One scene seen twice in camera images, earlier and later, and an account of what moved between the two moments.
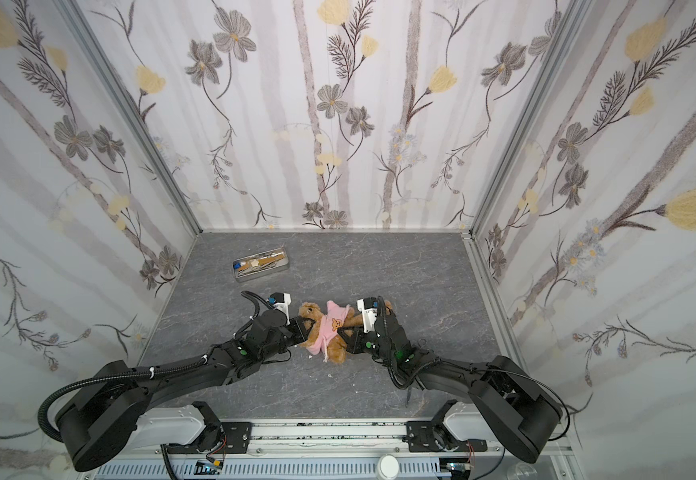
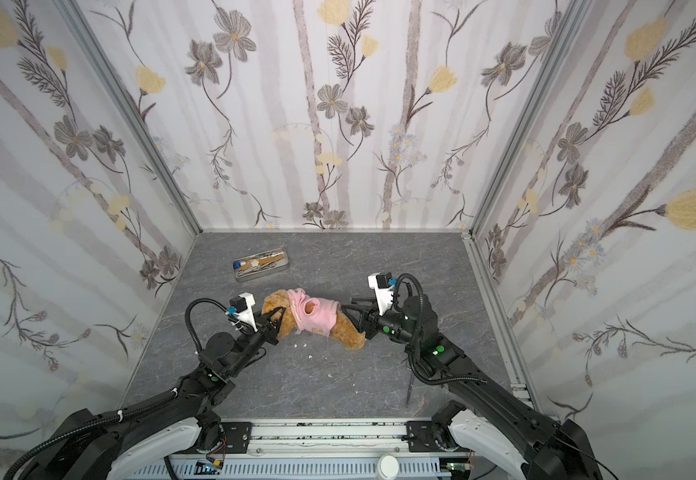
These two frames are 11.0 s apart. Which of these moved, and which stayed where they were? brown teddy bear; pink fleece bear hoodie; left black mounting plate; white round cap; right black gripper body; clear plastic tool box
Moved: pink fleece bear hoodie; right black gripper body; brown teddy bear
Stayed: white round cap; left black mounting plate; clear plastic tool box
